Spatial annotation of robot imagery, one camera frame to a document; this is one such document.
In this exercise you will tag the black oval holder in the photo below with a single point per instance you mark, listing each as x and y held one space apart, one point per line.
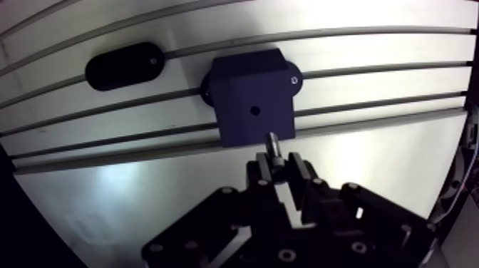
124 66

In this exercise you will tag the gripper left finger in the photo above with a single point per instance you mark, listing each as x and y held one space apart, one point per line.
209 220

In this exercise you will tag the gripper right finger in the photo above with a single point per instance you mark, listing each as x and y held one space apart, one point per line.
348 213

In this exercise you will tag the steel bolt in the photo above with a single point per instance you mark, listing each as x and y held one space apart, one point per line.
274 149

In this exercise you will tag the dark blue-grey block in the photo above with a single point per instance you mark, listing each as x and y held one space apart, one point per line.
254 98

